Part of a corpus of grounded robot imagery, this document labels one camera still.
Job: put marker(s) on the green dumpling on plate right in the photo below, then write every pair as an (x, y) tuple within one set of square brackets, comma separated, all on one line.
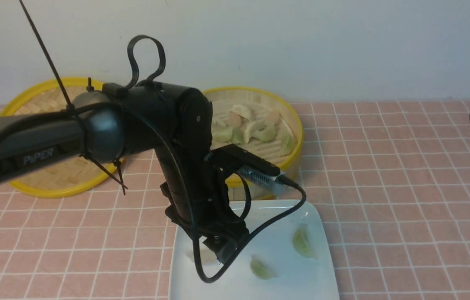
[(302, 244)]

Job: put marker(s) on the green dumpling centre left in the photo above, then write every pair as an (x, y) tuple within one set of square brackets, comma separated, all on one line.
[(222, 134)]

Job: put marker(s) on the white dumpling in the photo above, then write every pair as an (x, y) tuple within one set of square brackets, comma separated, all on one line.
[(251, 128), (243, 111)]

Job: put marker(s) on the white dumpling top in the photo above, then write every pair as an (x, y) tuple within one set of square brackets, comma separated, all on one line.
[(243, 111)]

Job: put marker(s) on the pale dumpling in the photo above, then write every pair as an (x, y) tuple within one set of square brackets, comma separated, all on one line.
[(207, 256)]

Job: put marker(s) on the green dumpling centre right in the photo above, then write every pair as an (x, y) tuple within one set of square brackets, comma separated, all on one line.
[(266, 135)]

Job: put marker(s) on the green dumpling right edge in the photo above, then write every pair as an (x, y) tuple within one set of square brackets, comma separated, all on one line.
[(288, 144)]

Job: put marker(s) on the white square plate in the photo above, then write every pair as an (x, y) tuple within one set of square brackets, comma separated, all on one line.
[(298, 278)]

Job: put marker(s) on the white dumpling centre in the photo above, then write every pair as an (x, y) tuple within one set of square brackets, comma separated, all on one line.
[(251, 128)]

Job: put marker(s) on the pink dumpling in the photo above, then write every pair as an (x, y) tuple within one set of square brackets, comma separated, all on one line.
[(234, 120)]

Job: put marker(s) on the green dumpling on plate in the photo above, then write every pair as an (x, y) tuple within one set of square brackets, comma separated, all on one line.
[(302, 244), (261, 270)]

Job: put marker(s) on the black cable tie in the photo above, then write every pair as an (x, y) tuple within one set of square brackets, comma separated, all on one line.
[(57, 79)]

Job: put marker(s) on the bamboo steamer lid yellow rim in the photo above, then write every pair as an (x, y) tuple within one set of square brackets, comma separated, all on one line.
[(67, 178)]

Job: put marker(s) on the green dumpling on plate centre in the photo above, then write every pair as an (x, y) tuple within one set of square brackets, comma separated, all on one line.
[(261, 270)]

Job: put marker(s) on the wrist camera with silver housing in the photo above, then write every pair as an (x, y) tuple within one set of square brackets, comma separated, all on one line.
[(255, 168)]

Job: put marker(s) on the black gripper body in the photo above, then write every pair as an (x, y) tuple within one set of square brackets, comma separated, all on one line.
[(223, 230)]

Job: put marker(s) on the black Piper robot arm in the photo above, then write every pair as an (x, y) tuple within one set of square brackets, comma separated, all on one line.
[(107, 125)]

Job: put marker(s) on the bamboo steamer basket yellow rim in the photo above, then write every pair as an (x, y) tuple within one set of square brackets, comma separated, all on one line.
[(289, 166)]

